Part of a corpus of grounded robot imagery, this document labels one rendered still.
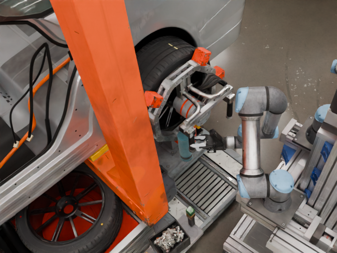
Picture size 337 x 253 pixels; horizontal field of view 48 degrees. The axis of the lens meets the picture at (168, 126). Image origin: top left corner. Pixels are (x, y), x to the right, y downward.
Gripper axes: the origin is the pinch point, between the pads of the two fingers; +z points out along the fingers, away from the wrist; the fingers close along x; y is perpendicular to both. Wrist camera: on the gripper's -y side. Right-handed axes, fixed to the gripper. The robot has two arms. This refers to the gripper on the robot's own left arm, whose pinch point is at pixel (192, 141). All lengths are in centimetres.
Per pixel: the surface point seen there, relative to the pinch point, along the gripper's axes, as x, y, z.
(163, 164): 22, 61, 24
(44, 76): 41, -20, 91
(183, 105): 22.1, -7.6, 4.3
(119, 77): -35, -92, 22
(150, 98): 10.4, -28.4, 21.3
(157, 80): 23.0, -29.6, 18.0
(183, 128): -1.1, -15.0, 4.0
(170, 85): 19.2, -29.0, 10.6
